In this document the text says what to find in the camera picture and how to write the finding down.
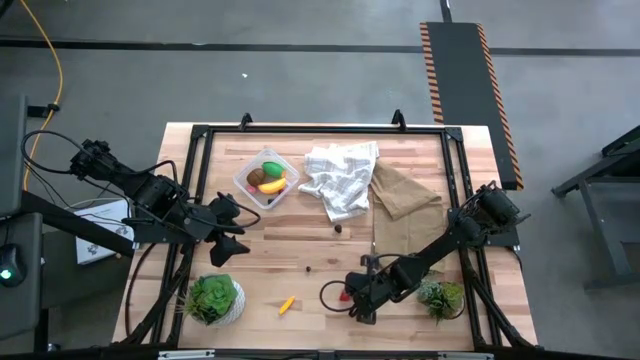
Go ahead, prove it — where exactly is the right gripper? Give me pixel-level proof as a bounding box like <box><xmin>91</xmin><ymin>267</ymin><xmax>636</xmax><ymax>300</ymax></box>
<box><xmin>344</xmin><ymin>267</ymin><xmax>401</xmax><ymax>325</ymax></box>

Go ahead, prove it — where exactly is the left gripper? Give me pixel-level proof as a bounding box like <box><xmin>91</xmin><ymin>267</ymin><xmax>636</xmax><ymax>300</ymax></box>
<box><xmin>192</xmin><ymin>192</ymin><xmax>251</xmax><ymax>268</ymax></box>

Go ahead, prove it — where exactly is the yellow toy banana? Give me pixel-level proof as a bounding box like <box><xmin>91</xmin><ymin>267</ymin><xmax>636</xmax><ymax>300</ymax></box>
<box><xmin>257</xmin><ymin>177</ymin><xmax>288</xmax><ymax>196</ymax></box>

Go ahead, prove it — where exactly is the green toy vegetable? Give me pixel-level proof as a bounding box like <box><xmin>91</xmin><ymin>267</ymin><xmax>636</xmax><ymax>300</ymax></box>
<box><xmin>261</xmin><ymin>160</ymin><xmax>287</xmax><ymax>180</ymax></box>

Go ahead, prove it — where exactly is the clear plastic tupperware container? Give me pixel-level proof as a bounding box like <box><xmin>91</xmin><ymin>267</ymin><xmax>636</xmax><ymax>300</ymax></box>
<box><xmin>232</xmin><ymin>147</ymin><xmax>301</xmax><ymax>210</ymax></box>

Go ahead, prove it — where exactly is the green succulent in white pot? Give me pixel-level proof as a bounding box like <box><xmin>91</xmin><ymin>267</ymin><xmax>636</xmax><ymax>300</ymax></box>
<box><xmin>182</xmin><ymin>272</ymin><xmax>247</xmax><ymax>327</ymax></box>

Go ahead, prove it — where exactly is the small grey-green succulent plant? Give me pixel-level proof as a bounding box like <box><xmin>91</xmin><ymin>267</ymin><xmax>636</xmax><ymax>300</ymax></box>
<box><xmin>416</xmin><ymin>278</ymin><xmax>466</xmax><ymax>324</ymax></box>

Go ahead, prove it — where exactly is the brown cloth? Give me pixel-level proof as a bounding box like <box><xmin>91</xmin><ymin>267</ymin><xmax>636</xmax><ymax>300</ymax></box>
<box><xmin>369</xmin><ymin>158</ymin><xmax>447</xmax><ymax>274</ymax></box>

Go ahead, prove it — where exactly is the white checked kitchen towel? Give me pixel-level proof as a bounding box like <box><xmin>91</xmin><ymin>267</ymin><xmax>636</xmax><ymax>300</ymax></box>
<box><xmin>298</xmin><ymin>141</ymin><xmax>380</xmax><ymax>223</ymax></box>

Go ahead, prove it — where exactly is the white cardboard box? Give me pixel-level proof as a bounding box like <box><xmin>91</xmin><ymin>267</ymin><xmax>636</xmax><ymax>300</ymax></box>
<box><xmin>73</xmin><ymin>198</ymin><xmax>135</xmax><ymax>265</ymax></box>

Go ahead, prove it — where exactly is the black metal beam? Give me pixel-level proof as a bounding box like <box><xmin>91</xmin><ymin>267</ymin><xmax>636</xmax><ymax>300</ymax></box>
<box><xmin>19</xmin><ymin>190</ymin><xmax>137</xmax><ymax>259</ymax></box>

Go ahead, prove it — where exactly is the black computer mouse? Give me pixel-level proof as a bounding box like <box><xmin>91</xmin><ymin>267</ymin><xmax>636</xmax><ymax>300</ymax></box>
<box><xmin>0</xmin><ymin>243</ymin><xmax>27</xmax><ymax>289</ymax></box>

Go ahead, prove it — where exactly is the grey desk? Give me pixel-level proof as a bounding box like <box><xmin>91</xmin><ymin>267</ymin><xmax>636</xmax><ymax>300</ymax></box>
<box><xmin>0</xmin><ymin>94</ymin><xmax>44</xmax><ymax>342</ymax></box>

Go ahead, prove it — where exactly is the black striped-edge floor ramp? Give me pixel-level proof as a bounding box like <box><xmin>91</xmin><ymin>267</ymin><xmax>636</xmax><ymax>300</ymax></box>
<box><xmin>418</xmin><ymin>20</ymin><xmax>525</xmax><ymax>191</ymax></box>

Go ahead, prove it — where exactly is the black metal stand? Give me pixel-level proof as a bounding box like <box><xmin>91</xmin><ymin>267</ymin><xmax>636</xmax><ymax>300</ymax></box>
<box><xmin>551</xmin><ymin>124</ymin><xmax>640</xmax><ymax>291</ymax></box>

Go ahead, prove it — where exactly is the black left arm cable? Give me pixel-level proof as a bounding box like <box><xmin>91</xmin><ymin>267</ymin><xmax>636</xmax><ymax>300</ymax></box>
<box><xmin>20</xmin><ymin>130</ymin><xmax>262</xmax><ymax>235</ymax></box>

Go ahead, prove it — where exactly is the black metal table frame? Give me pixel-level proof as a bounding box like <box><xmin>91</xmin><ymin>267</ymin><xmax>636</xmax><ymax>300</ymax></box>
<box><xmin>112</xmin><ymin>109</ymin><xmax>539</xmax><ymax>351</ymax></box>

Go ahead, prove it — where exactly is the yellow cable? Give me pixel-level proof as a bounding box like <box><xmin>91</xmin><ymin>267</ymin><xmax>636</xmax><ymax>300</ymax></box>
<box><xmin>18</xmin><ymin>0</ymin><xmax>65</xmax><ymax>192</ymax></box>

